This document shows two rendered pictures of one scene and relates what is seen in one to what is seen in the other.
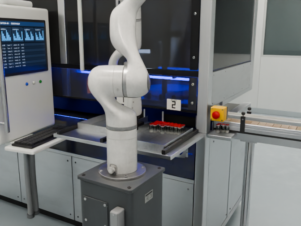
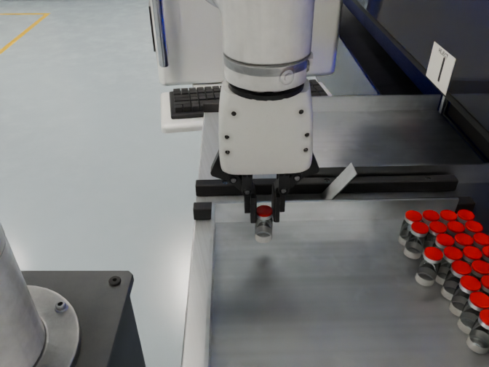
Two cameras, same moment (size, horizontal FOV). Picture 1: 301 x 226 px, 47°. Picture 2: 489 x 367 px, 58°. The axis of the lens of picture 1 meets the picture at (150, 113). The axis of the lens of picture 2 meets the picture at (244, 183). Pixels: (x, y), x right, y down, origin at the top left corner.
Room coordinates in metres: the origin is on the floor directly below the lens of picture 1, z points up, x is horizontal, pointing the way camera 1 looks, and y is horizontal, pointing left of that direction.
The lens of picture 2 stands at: (1.38, -0.26, 1.28)
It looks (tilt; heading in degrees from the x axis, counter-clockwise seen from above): 35 degrees down; 59
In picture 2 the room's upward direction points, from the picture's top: straight up
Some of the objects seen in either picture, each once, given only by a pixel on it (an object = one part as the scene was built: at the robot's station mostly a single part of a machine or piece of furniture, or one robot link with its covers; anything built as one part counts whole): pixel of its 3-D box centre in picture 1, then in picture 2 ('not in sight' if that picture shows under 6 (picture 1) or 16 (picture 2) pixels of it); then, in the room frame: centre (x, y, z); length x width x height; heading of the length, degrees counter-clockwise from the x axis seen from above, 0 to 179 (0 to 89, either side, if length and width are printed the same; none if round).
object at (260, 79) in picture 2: not in sight; (268, 65); (1.62, 0.08, 1.13); 0.09 x 0.08 x 0.03; 151
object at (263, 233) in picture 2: not in sight; (263, 225); (1.62, 0.08, 0.92); 0.02 x 0.02 x 0.04
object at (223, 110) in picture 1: (219, 113); not in sight; (1.75, -0.36, 1.00); 0.08 x 0.07 x 0.07; 151
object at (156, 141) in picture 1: (156, 135); (356, 279); (1.67, -0.03, 0.90); 0.34 x 0.26 x 0.04; 151
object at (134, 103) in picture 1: (133, 104); (265, 122); (1.62, 0.08, 1.07); 0.10 x 0.08 x 0.11; 151
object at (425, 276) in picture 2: (162, 129); (428, 266); (1.75, -0.06, 0.91); 0.02 x 0.02 x 0.05
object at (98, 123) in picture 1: (113, 122); (372, 134); (1.94, 0.21, 0.90); 0.34 x 0.26 x 0.04; 151
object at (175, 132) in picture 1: (166, 128); (452, 273); (1.77, -0.08, 0.91); 0.18 x 0.02 x 0.05; 60
